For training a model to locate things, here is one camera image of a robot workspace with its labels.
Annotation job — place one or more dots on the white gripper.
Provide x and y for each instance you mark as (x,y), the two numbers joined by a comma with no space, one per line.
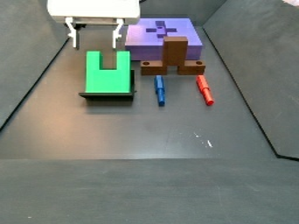
(94,12)

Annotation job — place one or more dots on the green U-shaped block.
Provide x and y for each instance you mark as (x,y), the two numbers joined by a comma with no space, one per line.
(109,81)

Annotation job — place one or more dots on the black angle bracket fixture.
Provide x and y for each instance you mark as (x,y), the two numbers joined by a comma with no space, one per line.
(114,96)

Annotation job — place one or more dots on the brown inverted T block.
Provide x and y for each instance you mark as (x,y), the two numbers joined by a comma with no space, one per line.
(174,58)

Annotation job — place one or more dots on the red peg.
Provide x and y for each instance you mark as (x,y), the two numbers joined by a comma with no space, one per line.
(205,89)

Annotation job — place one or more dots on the purple board with cross slot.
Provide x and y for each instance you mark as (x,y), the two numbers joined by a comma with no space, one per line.
(145,38)

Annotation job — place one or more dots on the blue peg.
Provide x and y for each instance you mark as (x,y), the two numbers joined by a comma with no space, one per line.
(159,89)

